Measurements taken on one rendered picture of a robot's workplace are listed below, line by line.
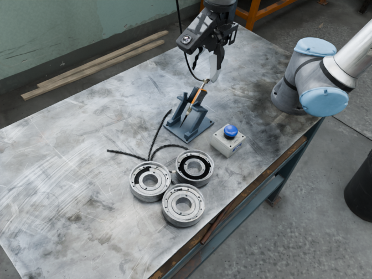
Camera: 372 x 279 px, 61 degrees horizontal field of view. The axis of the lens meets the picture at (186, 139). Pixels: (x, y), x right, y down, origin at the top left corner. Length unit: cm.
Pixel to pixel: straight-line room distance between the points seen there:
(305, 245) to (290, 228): 11
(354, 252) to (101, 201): 142
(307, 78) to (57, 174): 73
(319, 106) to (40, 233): 77
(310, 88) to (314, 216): 111
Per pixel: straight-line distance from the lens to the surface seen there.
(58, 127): 101
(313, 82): 94
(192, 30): 78
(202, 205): 80
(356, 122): 259
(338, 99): 94
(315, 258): 181
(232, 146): 91
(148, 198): 80
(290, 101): 111
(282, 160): 132
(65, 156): 93
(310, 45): 104
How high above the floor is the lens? 152
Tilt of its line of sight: 49 degrees down
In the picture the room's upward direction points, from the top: 8 degrees clockwise
